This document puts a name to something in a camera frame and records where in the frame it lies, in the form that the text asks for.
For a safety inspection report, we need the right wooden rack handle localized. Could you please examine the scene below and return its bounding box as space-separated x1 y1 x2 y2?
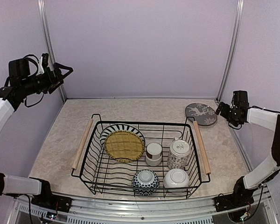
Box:
193 121 211 175

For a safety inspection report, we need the white brown ceramic cup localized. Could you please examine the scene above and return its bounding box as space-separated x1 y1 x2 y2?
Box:
145 142 162 166

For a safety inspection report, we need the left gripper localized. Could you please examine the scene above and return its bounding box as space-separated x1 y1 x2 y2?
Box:
21 62 72 95

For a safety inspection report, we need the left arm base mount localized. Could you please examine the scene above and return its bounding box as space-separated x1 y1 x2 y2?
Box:
31 192 72 213

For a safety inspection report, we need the aluminium corner post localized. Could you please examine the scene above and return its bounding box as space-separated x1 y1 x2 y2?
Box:
37 0 67 101
216 0 244 102

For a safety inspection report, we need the aluminium front rail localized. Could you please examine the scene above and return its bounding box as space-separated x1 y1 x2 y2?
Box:
14 186 271 224

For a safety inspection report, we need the black white striped plate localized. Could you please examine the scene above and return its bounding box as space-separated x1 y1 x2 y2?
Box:
100 123 145 149

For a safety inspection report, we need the yellow woven bamboo tray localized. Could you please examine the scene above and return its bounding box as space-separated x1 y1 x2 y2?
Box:
104 130 145 163

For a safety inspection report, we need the grey deer pattern plate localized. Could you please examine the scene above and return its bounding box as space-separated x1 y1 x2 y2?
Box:
185 103 217 127

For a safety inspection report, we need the plain white bowl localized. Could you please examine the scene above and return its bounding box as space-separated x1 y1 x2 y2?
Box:
163 168 189 188

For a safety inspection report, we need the left wooden rack handle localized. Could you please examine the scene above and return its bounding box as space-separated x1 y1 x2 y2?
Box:
71 119 93 170

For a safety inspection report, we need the left aluminium corner post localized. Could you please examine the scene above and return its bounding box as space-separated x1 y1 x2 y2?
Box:
37 0 67 101

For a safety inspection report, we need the black wire dish rack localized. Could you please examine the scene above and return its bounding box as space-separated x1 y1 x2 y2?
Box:
76 114 210 200

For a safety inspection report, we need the blue white patterned bowl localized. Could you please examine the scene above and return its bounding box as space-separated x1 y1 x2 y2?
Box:
132 169 160 196

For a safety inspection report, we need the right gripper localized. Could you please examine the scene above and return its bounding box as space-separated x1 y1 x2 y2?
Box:
216 102 240 127

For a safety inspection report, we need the right aluminium corner post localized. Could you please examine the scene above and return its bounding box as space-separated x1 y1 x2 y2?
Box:
216 0 244 102

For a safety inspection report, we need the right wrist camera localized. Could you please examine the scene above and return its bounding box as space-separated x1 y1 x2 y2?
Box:
232 91 249 107

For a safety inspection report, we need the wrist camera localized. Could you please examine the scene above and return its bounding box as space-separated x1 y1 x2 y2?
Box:
232 91 249 107
37 53 49 75

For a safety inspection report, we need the white floral patterned mug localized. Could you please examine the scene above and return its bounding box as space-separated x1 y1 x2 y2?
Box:
167 137 190 169

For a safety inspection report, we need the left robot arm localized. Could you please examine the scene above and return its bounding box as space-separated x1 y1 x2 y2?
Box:
0 53 73 208

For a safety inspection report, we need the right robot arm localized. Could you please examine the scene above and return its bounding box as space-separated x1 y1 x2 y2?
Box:
214 91 280 211

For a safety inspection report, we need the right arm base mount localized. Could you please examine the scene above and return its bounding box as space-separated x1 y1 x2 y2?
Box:
213 193 254 212

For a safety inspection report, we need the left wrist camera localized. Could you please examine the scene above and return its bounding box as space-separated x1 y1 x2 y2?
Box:
37 53 49 75

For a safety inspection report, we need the wooden rack handle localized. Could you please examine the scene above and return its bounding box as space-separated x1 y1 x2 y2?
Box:
71 119 93 170
193 121 211 175

